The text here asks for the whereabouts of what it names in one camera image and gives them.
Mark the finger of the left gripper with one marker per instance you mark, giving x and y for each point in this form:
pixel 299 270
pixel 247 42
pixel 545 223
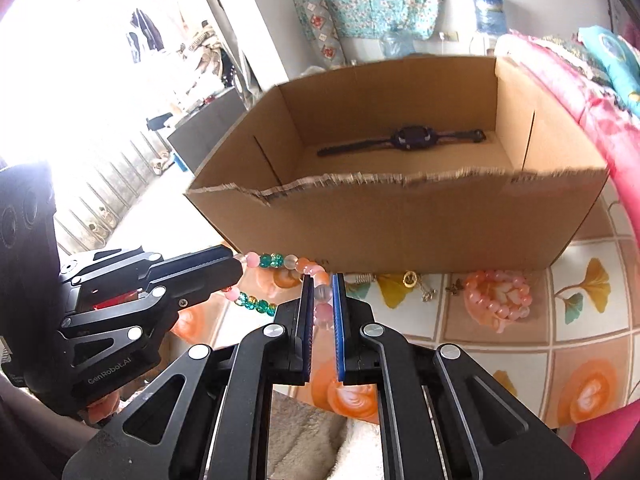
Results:
pixel 143 268
pixel 154 311

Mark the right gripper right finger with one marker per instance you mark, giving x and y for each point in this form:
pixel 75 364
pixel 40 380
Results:
pixel 442 416

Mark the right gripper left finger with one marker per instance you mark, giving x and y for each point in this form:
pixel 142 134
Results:
pixel 206 416

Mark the purple pink strap watch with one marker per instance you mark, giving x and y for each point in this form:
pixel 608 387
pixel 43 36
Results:
pixel 408 139

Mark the white fluffy towel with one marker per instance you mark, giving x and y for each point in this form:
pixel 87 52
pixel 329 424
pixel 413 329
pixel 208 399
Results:
pixel 309 443

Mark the dark grey cabinet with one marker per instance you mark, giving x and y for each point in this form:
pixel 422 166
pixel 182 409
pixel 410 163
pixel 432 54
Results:
pixel 196 135

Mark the brown cardboard box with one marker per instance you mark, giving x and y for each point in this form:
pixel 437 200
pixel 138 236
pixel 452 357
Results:
pixel 430 163

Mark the patterned hanging cloth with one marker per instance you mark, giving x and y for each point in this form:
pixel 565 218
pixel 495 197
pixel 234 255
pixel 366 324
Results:
pixel 320 21

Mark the turquoise pillow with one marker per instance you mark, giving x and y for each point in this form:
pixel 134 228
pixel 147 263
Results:
pixel 619 61

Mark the blue water jug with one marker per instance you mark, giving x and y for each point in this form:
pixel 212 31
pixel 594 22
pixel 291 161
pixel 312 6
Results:
pixel 490 17

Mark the gold ring charm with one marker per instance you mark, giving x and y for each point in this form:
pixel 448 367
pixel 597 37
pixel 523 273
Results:
pixel 410 279

